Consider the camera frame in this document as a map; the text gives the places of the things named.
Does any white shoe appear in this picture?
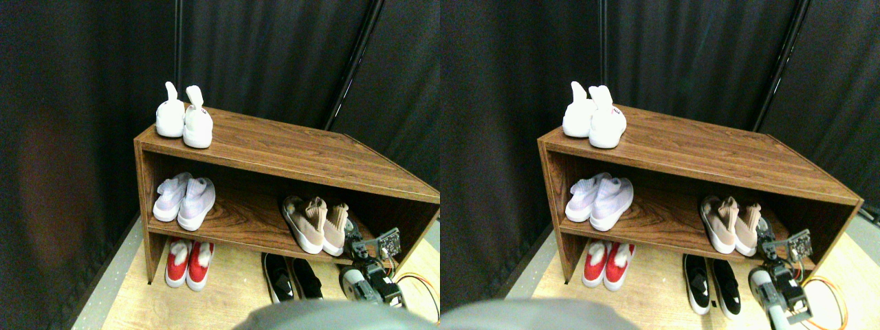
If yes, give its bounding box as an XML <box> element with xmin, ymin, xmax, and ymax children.
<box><xmin>588</xmin><ymin>85</ymin><xmax>628</xmax><ymax>149</ymax></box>
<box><xmin>182</xmin><ymin>85</ymin><xmax>214</xmax><ymax>149</ymax></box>
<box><xmin>562</xmin><ymin>82</ymin><xmax>595</xmax><ymax>138</ymax></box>
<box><xmin>155</xmin><ymin>82</ymin><xmax>186</xmax><ymax>138</ymax></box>

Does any orange wire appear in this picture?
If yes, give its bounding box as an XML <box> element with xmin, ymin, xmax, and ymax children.
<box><xmin>801</xmin><ymin>276</ymin><xmax>850</xmax><ymax>329</ymax></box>
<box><xmin>395</xmin><ymin>273</ymin><xmax>440</xmax><ymax>322</ymax></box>

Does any pale purple shoe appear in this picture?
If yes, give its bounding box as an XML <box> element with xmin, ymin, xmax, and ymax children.
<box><xmin>153</xmin><ymin>173</ymin><xmax>193</xmax><ymax>222</ymax></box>
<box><xmin>177</xmin><ymin>177</ymin><xmax>217</xmax><ymax>232</ymax></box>
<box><xmin>565</xmin><ymin>173</ymin><xmax>613</xmax><ymax>223</ymax></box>
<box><xmin>589</xmin><ymin>177</ymin><xmax>635</xmax><ymax>232</ymax></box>

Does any black shoe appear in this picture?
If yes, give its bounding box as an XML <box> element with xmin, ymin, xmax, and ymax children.
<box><xmin>261</xmin><ymin>252</ymin><xmax>296</xmax><ymax>304</ymax></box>
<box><xmin>712</xmin><ymin>259</ymin><xmax>742</xmax><ymax>318</ymax></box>
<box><xmin>291</xmin><ymin>258</ymin><xmax>324</xmax><ymax>300</ymax></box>
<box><xmin>683</xmin><ymin>254</ymin><xmax>712</xmax><ymax>316</ymax></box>

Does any brown shoe rack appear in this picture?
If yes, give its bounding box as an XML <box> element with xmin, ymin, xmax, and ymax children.
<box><xmin>537</xmin><ymin>103</ymin><xmax>864</xmax><ymax>284</ymax></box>
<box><xmin>134</xmin><ymin>104</ymin><xmax>440</xmax><ymax>285</ymax></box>

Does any black curtain pole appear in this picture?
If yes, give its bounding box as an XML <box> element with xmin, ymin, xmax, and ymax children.
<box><xmin>323</xmin><ymin>0</ymin><xmax>384</xmax><ymax>131</ymax></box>
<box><xmin>174</xmin><ymin>0</ymin><xmax>184</xmax><ymax>104</ymax></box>
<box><xmin>751</xmin><ymin>0</ymin><xmax>811</xmax><ymax>133</ymax></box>

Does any red shoe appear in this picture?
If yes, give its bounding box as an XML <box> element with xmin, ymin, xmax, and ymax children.
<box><xmin>603</xmin><ymin>242</ymin><xmax>637</xmax><ymax>292</ymax></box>
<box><xmin>582</xmin><ymin>239</ymin><xmax>611</xmax><ymax>288</ymax></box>
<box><xmin>186</xmin><ymin>240</ymin><xmax>215</xmax><ymax>292</ymax></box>
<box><xmin>165</xmin><ymin>237</ymin><xmax>193</xmax><ymax>288</ymax></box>

